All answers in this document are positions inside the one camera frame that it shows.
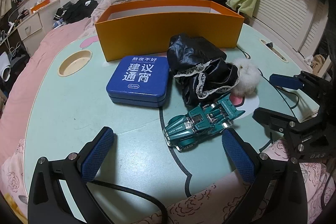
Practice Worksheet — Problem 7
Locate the blue tin box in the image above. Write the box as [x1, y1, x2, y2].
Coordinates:
[106, 56, 169, 107]

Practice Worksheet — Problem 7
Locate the orange cardboard box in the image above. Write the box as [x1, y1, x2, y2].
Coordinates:
[94, 0, 244, 61]

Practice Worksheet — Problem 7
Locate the white slipper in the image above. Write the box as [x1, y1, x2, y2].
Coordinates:
[0, 52, 11, 82]

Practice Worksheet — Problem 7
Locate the white drawer cabinet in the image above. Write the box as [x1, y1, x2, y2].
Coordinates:
[17, 0, 60, 56]

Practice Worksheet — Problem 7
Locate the pink bed blanket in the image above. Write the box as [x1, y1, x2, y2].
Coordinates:
[1, 0, 335, 223]

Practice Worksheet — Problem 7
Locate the teal toy car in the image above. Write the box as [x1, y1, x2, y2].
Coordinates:
[162, 93, 245, 152]

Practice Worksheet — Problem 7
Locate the orange tissue box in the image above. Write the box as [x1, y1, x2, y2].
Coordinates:
[30, 0, 51, 14]

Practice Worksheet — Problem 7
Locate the black cable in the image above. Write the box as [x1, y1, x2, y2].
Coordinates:
[88, 178, 169, 224]

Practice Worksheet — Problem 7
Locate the black satin lace garment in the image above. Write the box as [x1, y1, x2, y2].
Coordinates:
[167, 34, 239, 107]

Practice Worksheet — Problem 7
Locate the white fluffy pompom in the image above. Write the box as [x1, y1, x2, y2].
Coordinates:
[232, 58, 261, 97]

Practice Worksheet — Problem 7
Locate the black clothes pile left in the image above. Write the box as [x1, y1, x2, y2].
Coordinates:
[54, 0, 98, 24]

